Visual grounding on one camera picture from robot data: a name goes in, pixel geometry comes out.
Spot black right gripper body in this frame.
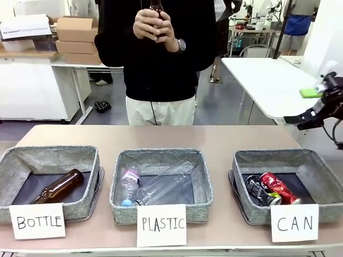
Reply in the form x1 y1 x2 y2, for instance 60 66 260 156
322 71 343 118

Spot crushed red soda can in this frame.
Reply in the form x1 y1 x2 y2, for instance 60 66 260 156
259 171 302 206

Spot crushed black can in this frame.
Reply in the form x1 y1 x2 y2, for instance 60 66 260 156
244 175 282 207

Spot large clear plastic bottle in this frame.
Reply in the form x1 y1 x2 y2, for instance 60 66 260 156
133 161 197 207

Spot brown glass bottle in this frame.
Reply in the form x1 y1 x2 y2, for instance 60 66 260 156
28 169 85 205
149 0 169 43

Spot small blue-capped plastic bottle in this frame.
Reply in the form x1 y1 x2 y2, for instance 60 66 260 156
120 167 142 207

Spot person's left forearm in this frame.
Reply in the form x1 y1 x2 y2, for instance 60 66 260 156
178 40 219 73

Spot person's right forearm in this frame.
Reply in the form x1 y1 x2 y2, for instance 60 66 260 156
94 16 140 68

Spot CAN paper label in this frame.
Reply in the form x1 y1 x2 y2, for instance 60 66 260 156
270 203 319 243

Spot grey fabric basket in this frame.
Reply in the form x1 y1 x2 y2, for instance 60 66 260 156
0 145 105 225
109 148 214 225
228 148 343 225

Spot person's left hand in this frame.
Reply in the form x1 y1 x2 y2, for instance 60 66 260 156
156 12 180 52

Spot person's right hand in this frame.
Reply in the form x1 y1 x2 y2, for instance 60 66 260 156
134 9 162 41

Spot large white table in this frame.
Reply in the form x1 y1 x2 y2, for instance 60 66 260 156
221 57 326 120

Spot black pole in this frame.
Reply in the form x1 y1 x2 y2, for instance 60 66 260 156
272 0 293 60

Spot white metal chair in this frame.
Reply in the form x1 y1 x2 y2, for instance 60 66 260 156
239 44 272 58

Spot bystander in blue shirt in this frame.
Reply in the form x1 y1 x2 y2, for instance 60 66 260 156
281 0 320 56

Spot cluttered background workbench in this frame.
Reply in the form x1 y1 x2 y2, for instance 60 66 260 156
230 26 282 58

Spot bystander in dark clothes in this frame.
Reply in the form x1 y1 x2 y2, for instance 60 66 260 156
210 0 237 82

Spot person's beige trousers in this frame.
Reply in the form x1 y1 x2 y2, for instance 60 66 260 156
125 95 197 126

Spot person in black sweater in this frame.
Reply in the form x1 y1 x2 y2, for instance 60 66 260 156
94 0 219 103

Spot PLASTIC paper label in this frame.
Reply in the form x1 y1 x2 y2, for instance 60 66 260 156
136 203 188 247

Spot flat closed cardboard box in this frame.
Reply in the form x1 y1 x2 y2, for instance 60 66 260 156
62 51 103 66
55 40 99 55

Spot white desk with legs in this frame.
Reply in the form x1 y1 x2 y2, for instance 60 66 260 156
50 59 125 125

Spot open cardboard box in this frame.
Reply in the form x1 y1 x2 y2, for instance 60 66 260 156
55 16 100 43

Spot bystander in grey shirt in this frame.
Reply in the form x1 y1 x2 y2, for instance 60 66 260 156
70 0 114 86

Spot dark patterned box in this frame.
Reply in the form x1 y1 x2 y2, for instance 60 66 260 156
33 34 58 52

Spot wooden board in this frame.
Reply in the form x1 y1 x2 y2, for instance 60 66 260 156
0 49 64 61

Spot BOTTLE paper label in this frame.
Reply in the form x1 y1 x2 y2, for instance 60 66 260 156
9 203 66 240

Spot white box with text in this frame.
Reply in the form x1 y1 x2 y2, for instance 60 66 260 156
0 13 53 41

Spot white foam box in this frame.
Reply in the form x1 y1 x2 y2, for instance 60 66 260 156
2 39 37 52

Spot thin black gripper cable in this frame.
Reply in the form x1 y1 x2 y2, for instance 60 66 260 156
322 117 343 151

